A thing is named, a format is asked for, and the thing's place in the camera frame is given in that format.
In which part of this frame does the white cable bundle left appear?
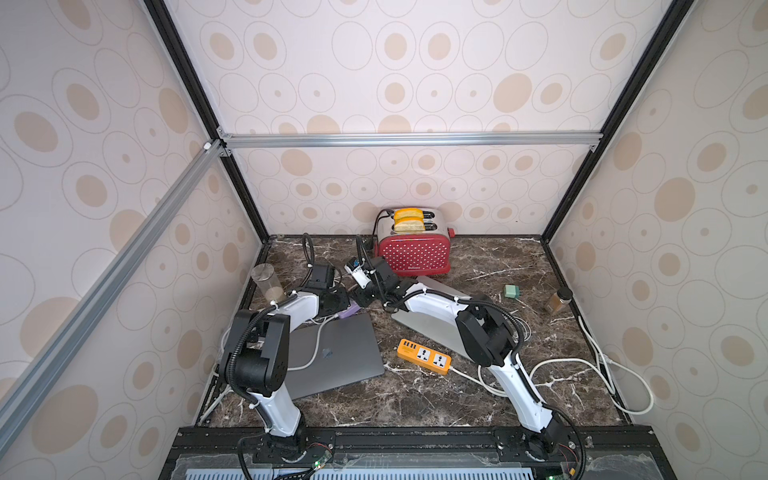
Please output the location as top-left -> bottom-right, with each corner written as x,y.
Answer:
197,311 -> 241,424

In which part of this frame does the black corner frame post right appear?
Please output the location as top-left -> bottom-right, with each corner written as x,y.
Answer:
541,0 -> 695,248

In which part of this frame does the yellow toast slice front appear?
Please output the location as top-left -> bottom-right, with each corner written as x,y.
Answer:
393,217 -> 426,234

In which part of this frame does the dark grey laptop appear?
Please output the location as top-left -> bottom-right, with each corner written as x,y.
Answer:
285,313 -> 384,400

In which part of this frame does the white charger cable grey laptop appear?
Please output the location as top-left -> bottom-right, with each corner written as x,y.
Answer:
288,314 -> 340,372

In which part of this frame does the silver apple laptop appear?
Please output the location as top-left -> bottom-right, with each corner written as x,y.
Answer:
390,276 -> 491,360

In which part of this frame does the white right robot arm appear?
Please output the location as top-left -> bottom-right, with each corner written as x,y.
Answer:
345,257 -> 560,435

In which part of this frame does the black corner frame post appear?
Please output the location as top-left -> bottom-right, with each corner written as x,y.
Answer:
142,0 -> 270,243
541,0 -> 695,248

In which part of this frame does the red polka dot toaster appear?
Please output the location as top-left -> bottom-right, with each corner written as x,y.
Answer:
372,207 -> 455,276

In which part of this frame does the yellow toast slice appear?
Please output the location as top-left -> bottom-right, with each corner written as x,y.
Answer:
393,217 -> 426,234
394,208 -> 424,222

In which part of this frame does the purple power strip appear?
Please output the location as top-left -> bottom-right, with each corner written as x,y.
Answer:
338,302 -> 361,319

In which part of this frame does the yellow toast slice back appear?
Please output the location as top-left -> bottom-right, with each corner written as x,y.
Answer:
394,208 -> 424,222

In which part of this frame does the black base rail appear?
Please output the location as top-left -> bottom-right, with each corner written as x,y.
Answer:
160,426 -> 675,479

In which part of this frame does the orange power strip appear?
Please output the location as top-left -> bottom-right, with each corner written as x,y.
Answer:
397,339 -> 452,375

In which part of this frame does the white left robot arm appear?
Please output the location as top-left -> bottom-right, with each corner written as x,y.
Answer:
219,262 -> 350,438

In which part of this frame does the amber spice jar black lid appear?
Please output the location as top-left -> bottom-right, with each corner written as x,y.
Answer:
545,287 -> 573,314

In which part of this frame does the green charger plug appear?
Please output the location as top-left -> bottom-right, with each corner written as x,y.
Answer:
504,284 -> 521,299

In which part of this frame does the horizontal aluminium bar back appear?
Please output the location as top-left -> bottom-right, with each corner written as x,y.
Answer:
223,131 -> 603,149

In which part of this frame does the black corner frame post left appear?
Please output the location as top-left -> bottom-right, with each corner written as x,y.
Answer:
142,0 -> 270,243

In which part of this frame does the clear glass jar with powder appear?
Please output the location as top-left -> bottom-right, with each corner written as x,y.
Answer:
250,263 -> 286,303

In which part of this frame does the diagonal aluminium bar left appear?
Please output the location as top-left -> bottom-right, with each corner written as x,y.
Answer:
0,139 -> 224,454

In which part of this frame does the white power strip cable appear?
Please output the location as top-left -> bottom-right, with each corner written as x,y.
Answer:
449,314 -> 655,417

